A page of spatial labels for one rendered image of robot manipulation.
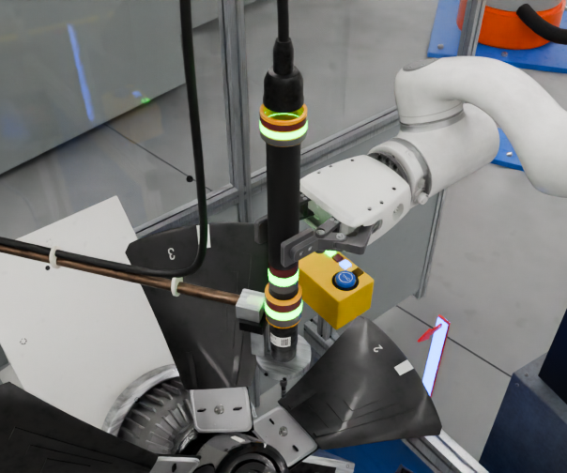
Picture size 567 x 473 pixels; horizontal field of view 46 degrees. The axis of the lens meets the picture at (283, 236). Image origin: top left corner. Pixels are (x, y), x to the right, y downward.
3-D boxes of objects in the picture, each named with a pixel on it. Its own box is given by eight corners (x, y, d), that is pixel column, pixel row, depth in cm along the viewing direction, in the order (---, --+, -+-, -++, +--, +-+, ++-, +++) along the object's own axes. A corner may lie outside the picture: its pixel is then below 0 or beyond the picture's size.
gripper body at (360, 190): (419, 224, 79) (348, 267, 74) (359, 182, 85) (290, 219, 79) (429, 173, 74) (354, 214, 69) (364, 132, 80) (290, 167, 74)
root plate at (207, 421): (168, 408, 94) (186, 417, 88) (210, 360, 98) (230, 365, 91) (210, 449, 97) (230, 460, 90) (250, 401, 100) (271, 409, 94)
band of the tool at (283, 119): (254, 145, 62) (253, 118, 60) (268, 120, 65) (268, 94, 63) (299, 153, 61) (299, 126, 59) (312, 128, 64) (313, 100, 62)
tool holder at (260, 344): (233, 370, 84) (228, 318, 78) (251, 328, 89) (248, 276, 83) (302, 387, 82) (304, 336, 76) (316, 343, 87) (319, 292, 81)
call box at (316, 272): (287, 291, 149) (287, 257, 141) (321, 271, 153) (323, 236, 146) (335, 335, 139) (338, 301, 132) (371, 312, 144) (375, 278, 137)
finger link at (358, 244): (389, 251, 71) (337, 257, 70) (371, 205, 76) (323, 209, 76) (390, 243, 70) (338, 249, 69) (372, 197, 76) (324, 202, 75)
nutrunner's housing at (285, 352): (264, 377, 86) (253, 47, 55) (273, 354, 89) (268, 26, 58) (293, 385, 85) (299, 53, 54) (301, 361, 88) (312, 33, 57)
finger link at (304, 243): (346, 253, 72) (298, 282, 69) (327, 237, 74) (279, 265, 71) (348, 231, 70) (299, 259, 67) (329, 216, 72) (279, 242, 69)
